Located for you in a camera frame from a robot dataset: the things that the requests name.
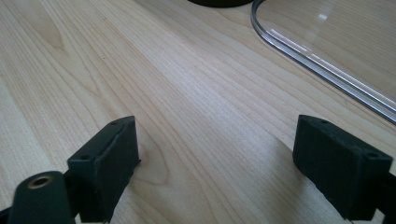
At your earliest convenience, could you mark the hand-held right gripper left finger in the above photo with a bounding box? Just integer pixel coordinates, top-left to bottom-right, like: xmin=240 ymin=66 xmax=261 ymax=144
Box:
xmin=66 ymin=115 xmax=142 ymax=224

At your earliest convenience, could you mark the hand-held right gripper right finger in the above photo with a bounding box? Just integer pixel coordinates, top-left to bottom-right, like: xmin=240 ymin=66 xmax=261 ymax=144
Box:
xmin=291 ymin=114 xmax=394 ymax=222

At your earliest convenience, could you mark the clear glass plate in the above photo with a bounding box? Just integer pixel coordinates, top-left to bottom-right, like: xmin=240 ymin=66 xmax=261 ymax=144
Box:
xmin=250 ymin=0 xmax=396 ymax=125

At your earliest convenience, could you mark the black round object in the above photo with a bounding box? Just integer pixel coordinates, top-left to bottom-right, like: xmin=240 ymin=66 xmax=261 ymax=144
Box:
xmin=187 ymin=0 xmax=255 ymax=8

